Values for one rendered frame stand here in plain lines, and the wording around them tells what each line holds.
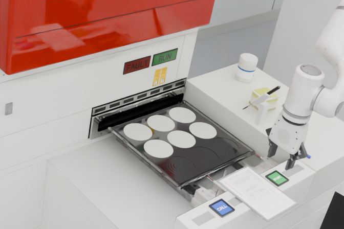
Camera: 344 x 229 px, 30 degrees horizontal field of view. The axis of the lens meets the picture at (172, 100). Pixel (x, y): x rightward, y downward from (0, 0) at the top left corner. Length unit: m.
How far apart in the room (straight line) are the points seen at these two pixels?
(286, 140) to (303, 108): 0.13
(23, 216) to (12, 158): 0.28
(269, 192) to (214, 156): 0.28
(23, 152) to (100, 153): 0.28
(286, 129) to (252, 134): 0.38
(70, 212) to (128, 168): 0.24
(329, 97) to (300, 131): 0.14
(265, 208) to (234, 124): 0.49
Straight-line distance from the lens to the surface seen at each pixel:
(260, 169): 2.22
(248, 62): 2.48
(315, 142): 2.30
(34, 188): 2.22
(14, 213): 2.25
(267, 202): 1.96
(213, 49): 4.88
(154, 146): 2.16
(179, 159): 2.13
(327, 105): 1.82
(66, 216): 2.19
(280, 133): 1.94
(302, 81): 1.82
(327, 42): 1.88
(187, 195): 2.09
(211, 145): 2.23
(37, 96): 1.99
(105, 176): 2.13
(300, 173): 2.13
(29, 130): 2.05
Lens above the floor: 2.17
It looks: 32 degrees down
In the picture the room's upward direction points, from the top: 12 degrees clockwise
